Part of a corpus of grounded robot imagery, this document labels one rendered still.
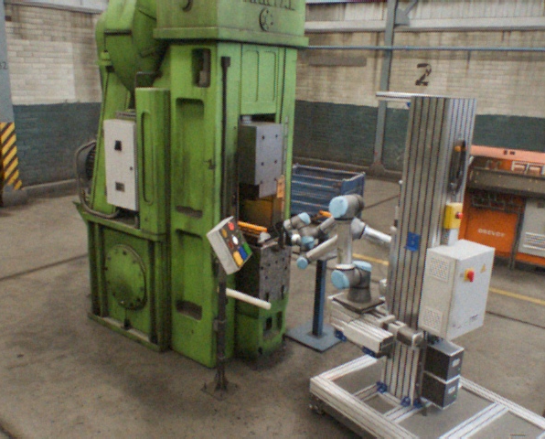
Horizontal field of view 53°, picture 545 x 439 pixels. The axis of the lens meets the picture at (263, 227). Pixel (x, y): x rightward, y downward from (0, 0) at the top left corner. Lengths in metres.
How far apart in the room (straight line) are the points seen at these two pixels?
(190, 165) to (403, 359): 1.90
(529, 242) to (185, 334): 4.25
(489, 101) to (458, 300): 8.18
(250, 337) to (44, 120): 6.38
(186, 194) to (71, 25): 6.39
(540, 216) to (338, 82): 6.57
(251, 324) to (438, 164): 1.89
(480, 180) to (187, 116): 3.95
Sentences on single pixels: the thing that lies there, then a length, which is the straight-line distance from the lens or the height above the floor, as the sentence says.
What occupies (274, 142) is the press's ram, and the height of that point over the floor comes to 1.64.
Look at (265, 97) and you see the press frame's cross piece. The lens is 3.99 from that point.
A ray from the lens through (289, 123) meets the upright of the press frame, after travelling 4.25.
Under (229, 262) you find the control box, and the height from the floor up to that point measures 1.01.
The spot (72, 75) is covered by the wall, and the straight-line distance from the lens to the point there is 9.93.
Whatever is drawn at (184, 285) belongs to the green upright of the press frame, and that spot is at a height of 0.55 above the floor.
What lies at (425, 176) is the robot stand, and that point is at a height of 1.61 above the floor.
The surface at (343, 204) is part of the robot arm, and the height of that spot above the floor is 1.43.
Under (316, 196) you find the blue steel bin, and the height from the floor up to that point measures 0.43.
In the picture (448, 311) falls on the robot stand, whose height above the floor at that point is 0.93.
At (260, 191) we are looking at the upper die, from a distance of 3.81.
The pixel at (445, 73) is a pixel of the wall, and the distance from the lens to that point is 11.29.
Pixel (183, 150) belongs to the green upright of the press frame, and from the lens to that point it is 3.90.
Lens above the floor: 2.14
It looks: 16 degrees down
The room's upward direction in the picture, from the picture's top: 2 degrees clockwise
